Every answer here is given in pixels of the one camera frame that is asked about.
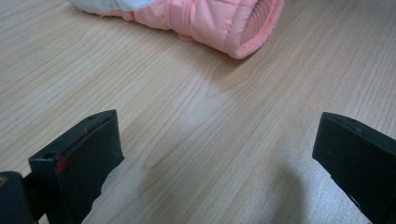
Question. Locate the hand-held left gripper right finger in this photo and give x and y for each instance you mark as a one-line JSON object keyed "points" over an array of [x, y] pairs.
{"points": [[361, 161]]}

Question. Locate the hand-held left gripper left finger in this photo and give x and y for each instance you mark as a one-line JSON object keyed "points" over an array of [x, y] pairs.
{"points": [[84, 161]]}

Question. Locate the pink glove with grey palm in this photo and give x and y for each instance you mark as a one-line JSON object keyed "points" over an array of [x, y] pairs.
{"points": [[205, 21]]}

